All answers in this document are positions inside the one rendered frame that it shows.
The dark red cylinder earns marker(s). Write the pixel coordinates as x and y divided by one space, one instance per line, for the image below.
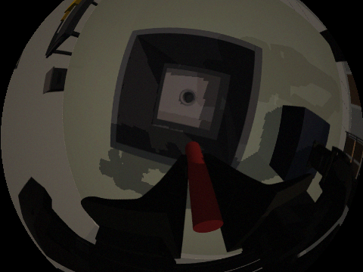
204 207

